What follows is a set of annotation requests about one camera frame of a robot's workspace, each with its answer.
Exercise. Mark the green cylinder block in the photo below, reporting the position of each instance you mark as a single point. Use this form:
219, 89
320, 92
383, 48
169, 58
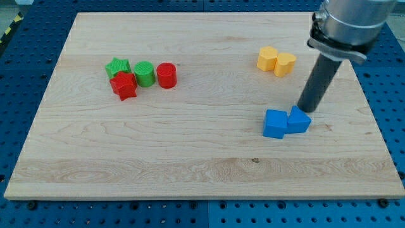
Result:
144, 73

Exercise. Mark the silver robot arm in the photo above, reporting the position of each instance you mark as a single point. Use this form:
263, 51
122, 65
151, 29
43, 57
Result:
348, 29

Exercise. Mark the blue cube block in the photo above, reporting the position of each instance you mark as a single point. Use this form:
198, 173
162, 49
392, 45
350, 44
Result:
275, 124

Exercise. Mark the red cylinder block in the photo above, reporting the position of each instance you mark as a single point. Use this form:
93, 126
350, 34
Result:
167, 75

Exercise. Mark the wooden board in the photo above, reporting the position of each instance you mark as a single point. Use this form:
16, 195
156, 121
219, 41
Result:
202, 139

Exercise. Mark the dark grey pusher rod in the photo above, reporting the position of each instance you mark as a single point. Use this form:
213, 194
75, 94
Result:
318, 82

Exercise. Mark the red star block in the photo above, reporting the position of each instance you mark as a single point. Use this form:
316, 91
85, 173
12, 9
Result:
124, 85

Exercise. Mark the yellow heart block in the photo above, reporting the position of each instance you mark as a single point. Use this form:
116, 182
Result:
285, 64

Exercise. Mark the green star block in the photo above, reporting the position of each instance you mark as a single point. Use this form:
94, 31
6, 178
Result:
117, 65

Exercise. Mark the blue triangle block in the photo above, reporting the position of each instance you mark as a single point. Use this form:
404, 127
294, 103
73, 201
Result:
298, 121

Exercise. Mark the yellow hexagon block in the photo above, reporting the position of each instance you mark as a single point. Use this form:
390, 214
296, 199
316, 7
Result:
267, 58

